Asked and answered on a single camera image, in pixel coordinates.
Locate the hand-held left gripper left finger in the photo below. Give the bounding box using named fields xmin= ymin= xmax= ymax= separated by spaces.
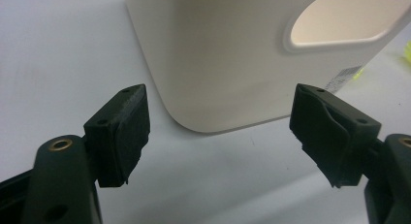
xmin=83 ymin=83 xmax=151 ymax=189

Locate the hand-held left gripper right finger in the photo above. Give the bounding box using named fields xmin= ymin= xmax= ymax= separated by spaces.
xmin=289 ymin=82 xmax=383 ymax=189

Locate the white plastic storage box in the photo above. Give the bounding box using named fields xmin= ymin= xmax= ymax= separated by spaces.
xmin=123 ymin=0 xmax=411 ymax=134

